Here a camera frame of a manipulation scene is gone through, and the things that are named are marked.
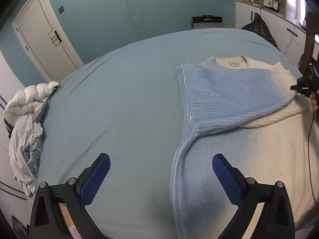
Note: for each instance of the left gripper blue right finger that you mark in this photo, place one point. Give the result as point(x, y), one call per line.
point(276, 218)

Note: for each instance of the grey crumpled garment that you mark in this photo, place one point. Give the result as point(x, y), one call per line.
point(26, 144)

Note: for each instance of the black and white box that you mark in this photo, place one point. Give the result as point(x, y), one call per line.
point(206, 22)

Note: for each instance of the grey wall switch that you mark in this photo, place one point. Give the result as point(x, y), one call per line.
point(61, 9)

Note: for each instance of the light blue bed sheet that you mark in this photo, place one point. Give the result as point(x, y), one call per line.
point(127, 104)

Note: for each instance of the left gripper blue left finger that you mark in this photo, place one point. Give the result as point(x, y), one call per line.
point(59, 210)

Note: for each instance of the white puffy duvet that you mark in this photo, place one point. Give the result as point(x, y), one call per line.
point(29, 100)

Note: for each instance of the black plastic bag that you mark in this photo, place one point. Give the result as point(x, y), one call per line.
point(259, 27)

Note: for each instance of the cream and blue knit sweater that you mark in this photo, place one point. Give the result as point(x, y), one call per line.
point(245, 110)

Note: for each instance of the white drawer cabinet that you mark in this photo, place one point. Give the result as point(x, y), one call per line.
point(284, 19)

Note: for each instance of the white bedroom door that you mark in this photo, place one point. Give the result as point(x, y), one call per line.
point(44, 41)

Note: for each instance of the person's right hand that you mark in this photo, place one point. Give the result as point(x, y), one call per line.
point(314, 106)

